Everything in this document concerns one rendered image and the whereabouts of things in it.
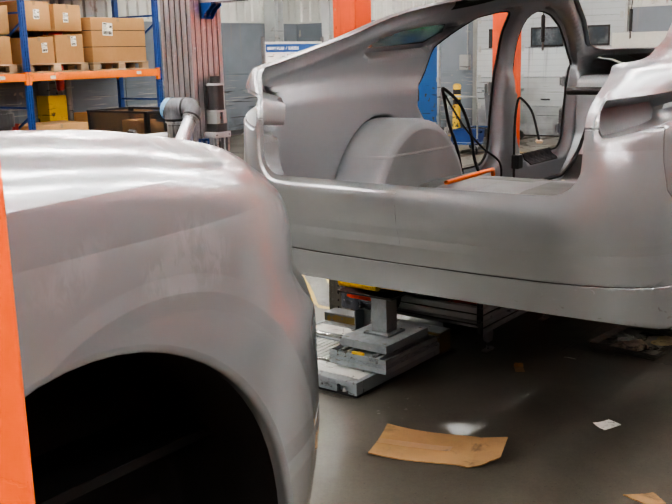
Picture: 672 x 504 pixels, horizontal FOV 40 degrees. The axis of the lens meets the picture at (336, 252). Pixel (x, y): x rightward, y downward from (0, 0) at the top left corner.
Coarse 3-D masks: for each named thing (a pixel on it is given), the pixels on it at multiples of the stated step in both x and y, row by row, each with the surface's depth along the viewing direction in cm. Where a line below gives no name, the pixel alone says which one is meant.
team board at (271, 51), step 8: (264, 40) 1352; (320, 40) 1464; (264, 48) 1354; (272, 48) 1369; (280, 48) 1383; (288, 48) 1398; (296, 48) 1413; (304, 48) 1429; (264, 56) 1356; (272, 56) 1371; (280, 56) 1385
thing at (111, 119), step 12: (108, 108) 1356; (120, 108) 1374; (132, 108) 1387; (144, 108) 1373; (156, 108) 1358; (96, 120) 1318; (108, 120) 1303; (120, 120) 1288; (132, 120) 1274; (144, 120) 1260; (156, 120) 1272; (144, 132) 1265; (156, 132) 1274
